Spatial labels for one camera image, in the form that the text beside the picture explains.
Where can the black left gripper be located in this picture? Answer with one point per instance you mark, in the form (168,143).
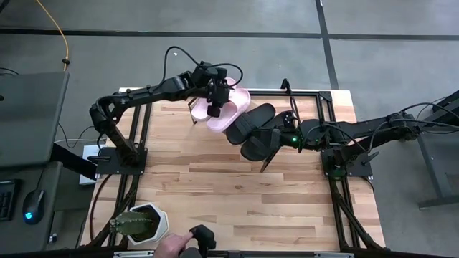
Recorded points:
(218,94)

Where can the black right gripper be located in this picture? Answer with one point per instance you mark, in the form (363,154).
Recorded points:
(295,134)

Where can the pink slide sandal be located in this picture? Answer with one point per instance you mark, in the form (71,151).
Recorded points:
(201,113)
(235,107)

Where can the black slide sandal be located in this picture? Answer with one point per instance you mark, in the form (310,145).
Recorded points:
(251,122)
(256,148)

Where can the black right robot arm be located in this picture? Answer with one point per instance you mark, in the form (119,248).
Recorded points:
(365,129)

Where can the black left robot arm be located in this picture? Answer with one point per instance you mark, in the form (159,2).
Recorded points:
(143,94)

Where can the white hexagonal planter pot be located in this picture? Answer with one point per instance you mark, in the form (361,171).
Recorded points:
(161,220)

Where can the green cactus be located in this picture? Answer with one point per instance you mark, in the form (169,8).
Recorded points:
(131,223)

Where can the person's hand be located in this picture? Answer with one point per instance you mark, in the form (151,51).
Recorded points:
(170,247)

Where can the grey metal stand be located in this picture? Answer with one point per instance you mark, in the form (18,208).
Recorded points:
(434,165)

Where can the black computer mouse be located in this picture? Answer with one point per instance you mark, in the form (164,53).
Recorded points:
(34,206)

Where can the black keyboard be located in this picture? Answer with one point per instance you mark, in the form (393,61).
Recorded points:
(5,200)

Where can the dark grey desk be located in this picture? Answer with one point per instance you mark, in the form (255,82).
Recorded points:
(14,236)

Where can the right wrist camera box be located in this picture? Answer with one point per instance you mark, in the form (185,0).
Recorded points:
(288,119)

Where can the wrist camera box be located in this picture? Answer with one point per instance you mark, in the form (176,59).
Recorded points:
(208,73)
(288,119)

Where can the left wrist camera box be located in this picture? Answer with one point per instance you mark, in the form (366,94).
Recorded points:
(208,73)

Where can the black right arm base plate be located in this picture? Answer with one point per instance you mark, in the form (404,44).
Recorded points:
(358,168)

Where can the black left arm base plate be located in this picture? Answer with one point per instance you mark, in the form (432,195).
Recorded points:
(107,166)

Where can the silver bracket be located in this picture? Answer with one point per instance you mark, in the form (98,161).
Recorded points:
(333,255)
(132,254)

